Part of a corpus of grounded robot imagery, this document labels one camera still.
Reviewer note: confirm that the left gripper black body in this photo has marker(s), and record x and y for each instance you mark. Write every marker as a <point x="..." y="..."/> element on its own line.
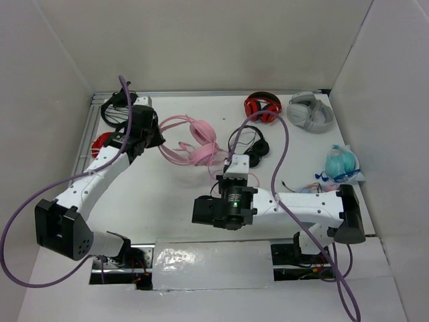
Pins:
<point x="153" y="135"/>

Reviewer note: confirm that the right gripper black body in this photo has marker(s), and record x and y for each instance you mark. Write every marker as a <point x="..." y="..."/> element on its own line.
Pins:
<point x="223" y="182"/>

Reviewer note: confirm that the pink wired headphones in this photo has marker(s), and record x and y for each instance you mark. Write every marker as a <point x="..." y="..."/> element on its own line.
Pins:
<point x="206" y="154"/>

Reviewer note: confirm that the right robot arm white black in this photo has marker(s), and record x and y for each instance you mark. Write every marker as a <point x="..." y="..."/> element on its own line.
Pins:
<point x="324" y="218"/>

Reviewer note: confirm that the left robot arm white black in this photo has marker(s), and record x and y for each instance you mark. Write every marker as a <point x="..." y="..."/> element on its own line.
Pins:
<point x="61" y="224"/>

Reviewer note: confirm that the red white headphones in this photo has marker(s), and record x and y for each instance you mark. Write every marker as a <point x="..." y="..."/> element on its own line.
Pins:
<point x="98" y="143"/>

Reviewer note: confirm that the black thin on-ear headphones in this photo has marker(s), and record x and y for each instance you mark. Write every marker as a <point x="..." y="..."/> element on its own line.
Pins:
<point x="258" y="147"/>

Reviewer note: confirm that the light blue headphones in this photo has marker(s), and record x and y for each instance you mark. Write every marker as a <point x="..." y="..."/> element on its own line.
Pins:
<point x="310" y="188"/>

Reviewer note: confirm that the red black headphones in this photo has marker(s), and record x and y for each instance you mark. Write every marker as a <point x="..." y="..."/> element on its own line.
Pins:
<point x="262" y="101"/>

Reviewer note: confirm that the white grey headphones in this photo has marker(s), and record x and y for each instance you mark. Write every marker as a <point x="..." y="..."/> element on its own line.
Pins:
<point x="311" y="114"/>

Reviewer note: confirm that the teal headphones in bag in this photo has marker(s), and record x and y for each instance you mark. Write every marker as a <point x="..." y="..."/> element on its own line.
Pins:
<point x="341" y="166"/>

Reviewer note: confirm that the white taped front panel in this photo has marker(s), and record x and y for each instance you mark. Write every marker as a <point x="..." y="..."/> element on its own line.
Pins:
<point x="212" y="265"/>

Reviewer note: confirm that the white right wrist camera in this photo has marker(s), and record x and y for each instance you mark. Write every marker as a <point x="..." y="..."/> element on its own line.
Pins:
<point x="237" y="167"/>

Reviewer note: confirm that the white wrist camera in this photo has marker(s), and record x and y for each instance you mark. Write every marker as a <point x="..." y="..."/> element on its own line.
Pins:
<point x="143" y="100"/>
<point x="237" y="167"/>

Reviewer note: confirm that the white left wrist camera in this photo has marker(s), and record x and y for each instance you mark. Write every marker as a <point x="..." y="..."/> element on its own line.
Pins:
<point x="143" y="100"/>

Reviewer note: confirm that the black headset with cable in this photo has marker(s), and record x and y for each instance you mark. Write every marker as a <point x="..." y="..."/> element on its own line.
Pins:
<point x="115" y="110"/>

